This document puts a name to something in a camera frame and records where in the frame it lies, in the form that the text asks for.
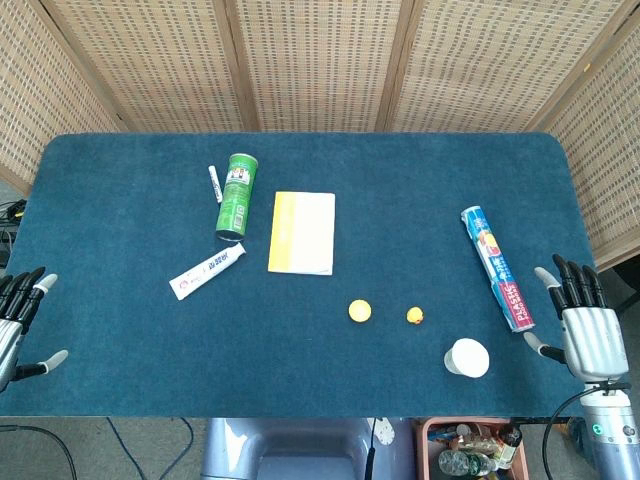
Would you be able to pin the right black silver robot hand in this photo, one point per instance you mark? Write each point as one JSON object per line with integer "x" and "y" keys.
{"x": 595, "y": 340}

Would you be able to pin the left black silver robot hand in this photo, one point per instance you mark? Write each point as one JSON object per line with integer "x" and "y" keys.
{"x": 10, "y": 345}

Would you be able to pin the small yellow toy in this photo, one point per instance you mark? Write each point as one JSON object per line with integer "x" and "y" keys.
{"x": 415, "y": 315}

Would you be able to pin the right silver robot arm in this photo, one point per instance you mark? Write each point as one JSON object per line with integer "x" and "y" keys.
{"x": 612, "y": 435}

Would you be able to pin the yellow eggshell toy cup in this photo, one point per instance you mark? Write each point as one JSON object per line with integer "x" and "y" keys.
{"x": 360, "y": 310}

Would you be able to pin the blue plastic wrap box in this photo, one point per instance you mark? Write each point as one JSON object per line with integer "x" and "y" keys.
{"x": 496, "y": 270}

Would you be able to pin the white paper cup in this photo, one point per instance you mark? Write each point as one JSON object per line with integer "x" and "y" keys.
{"x": 467, "y": 358}

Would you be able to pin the pink plastic bin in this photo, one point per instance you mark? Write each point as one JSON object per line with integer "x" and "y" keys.
{"x": 524, "y": 460}

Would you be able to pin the green glass bottle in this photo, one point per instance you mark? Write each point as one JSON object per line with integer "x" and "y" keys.
{"x": 481, "y": 465}

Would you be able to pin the clear plastic bottle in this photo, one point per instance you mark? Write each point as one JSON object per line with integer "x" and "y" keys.
{"x": 454, "y": 462}

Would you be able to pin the woven rattan screen panel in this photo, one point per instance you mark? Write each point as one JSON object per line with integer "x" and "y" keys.
{"x": 500, "y": 65}
{"x": 150, "y": 65}
{"x": 320, "y": 65}
{"x": 605, "y": 150}
{"x": 45, "y": 100}

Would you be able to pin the white toothpaste tube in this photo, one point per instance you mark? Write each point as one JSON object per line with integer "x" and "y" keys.
{"x": 207, "y": 271}

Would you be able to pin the white marker pen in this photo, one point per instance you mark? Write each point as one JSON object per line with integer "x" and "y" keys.
{"x": 215, "y": 183}

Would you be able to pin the green cylindrical snack can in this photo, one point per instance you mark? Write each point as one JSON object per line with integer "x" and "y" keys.
{"x": 236, "y": 197}

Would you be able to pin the blue carpet table cover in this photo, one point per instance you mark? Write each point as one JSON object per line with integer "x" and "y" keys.
{"x": 300, "y": 360}

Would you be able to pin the grey blue robot torso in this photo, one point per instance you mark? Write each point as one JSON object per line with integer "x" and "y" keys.
{"x": 300, "y": 450}

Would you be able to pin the yellow white notebook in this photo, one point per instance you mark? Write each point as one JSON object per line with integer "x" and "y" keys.
{"x": 302, "y": 232}

